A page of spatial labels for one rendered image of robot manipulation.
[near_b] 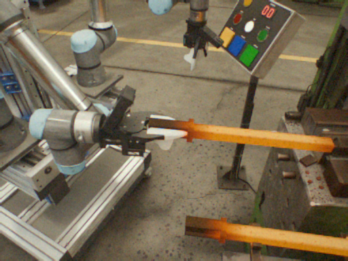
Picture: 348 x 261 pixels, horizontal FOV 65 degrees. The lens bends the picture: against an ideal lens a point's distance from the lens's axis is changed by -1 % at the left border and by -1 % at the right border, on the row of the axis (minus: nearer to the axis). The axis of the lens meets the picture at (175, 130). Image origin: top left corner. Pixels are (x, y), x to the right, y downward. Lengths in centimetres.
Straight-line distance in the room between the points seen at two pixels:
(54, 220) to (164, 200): 67
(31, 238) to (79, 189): 35
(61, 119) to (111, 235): 120
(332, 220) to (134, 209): 123
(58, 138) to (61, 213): 103
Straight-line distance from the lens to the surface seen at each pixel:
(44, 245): 159
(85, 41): 132
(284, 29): 119
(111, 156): 186
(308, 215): 88
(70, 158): 74
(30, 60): 79
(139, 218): 180
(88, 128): 65
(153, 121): 63
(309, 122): 100
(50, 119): 68
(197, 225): 65
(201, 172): 201
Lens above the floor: 155
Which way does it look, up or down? 42 degrees down
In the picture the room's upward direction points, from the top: straight up
